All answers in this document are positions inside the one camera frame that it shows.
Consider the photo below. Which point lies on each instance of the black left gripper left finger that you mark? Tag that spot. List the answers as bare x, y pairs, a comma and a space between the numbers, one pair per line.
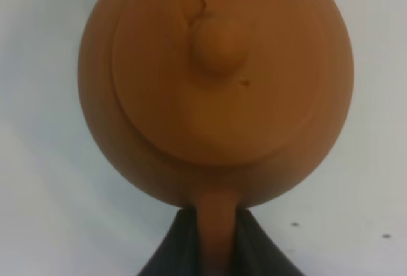
181, 251

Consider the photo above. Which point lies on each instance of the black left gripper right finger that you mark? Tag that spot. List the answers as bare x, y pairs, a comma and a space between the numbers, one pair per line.
254, 253

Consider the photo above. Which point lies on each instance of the brown clay teapot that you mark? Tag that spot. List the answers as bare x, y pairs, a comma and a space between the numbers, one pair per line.
217, 105

